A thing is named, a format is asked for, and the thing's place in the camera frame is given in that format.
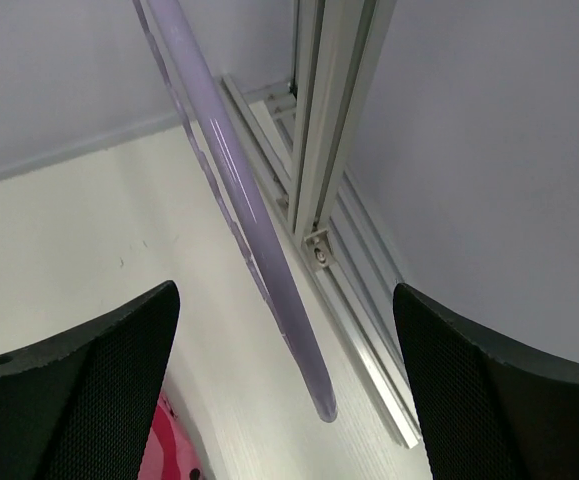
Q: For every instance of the pink camouflage trousers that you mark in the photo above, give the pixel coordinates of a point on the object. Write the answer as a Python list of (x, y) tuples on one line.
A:
[(169, 453)]

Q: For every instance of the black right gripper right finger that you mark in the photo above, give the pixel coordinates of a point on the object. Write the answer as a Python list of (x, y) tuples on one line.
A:
[(489, 407)]

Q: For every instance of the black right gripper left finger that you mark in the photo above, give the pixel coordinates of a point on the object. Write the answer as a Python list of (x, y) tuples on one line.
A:
[(80, 404)]

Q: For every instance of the aluminium right frame rail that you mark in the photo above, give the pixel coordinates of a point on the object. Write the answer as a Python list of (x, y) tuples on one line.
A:
[(299, 137)]

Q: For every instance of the lilac clothes hanger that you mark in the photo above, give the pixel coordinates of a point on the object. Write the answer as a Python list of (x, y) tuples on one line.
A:
[(232, 183)]

